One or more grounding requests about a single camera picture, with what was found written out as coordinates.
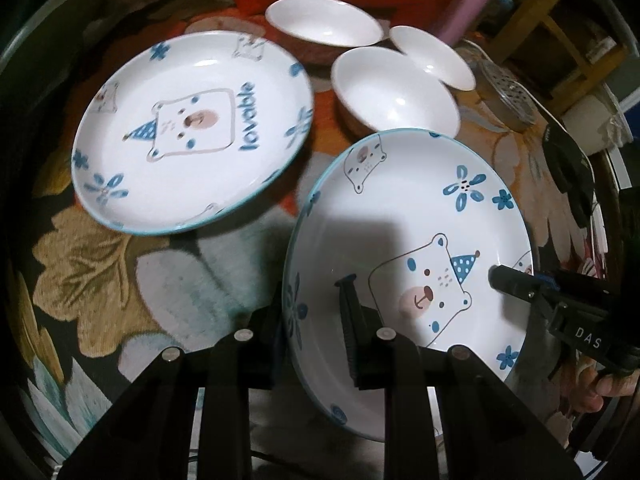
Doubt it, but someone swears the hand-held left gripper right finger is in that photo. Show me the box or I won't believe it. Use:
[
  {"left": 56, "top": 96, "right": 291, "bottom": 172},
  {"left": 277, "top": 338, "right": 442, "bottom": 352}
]
[{"left": 333, "top": 274, "right": 581, "bottom": 480}]

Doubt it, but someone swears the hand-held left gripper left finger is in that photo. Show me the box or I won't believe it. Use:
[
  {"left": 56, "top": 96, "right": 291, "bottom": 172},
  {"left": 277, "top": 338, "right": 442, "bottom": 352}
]
[{"left": 55, "top": 284, "right": 290, "bottom": 480}]

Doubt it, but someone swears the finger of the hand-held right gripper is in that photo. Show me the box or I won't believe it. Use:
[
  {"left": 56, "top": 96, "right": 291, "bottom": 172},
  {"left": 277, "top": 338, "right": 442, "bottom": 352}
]
[{"left": 487, "top": 264, "right": 557, "bottom": 307}]

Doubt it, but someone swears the bear print plate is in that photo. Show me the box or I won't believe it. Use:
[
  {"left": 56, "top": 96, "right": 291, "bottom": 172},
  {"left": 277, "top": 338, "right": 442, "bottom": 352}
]
[
  {"left": 281, "top": 129, "right": 536, "bottom": 443},
  {"left": 70, "top": 30, "right": 315, "bottom": 236}
]

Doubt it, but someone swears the deep white bowl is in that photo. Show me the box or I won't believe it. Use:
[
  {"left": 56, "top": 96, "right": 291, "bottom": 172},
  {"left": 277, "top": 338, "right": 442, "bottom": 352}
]
[{"left": 331, "top": 47, "right": 461, "bottom": 140}]

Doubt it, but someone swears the wide white bowl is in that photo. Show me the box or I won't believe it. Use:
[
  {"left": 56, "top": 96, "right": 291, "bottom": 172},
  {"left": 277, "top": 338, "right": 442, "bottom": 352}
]
[{"left": 265, "top": 0, "right": 385, "bottom": 63}]

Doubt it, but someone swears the person's right hand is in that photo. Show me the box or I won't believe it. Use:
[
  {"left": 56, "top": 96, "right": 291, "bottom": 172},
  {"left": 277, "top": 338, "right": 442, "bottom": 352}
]
[{"left": 591, "top": 371, "right": 640, "bottom": 414}]

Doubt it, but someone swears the black slipper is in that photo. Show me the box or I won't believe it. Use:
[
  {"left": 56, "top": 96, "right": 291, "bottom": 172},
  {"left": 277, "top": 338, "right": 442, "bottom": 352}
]
[
  {"left": 542, "top": 122, "right": 593, "bottom": 196},
  {"left": 567, "top": 180, "right": 598, "bottom": 228}
]

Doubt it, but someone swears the white round container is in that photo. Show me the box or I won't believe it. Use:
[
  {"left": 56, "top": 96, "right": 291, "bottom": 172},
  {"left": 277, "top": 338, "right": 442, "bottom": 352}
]
[{"left": 560, "top": 85, "right": 631, "bottom": 156}]

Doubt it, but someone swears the floral blanket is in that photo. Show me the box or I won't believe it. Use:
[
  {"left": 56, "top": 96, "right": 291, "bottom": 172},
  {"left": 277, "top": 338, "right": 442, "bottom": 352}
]
[{"left": 10, "top": 0, "right": 621, "bottom": 480}]

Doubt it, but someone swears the round perforated metal tin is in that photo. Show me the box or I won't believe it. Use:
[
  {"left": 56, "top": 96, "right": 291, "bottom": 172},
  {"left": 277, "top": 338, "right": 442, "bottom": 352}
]
[{"left": 475, "top": 57, "right": 538, "bottom": 131}]

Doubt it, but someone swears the small white bowl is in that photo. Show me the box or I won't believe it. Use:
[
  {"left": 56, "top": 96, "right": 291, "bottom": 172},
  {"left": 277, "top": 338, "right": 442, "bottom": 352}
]
[{"left": 389, "top": 25, "right": 476, "bottom": 92}]

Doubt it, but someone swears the wooden chair frame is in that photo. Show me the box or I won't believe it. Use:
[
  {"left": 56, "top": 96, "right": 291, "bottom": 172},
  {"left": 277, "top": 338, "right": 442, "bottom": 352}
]
[{"left": 480, "top": 0, "right": 631, "bottom": 116}]

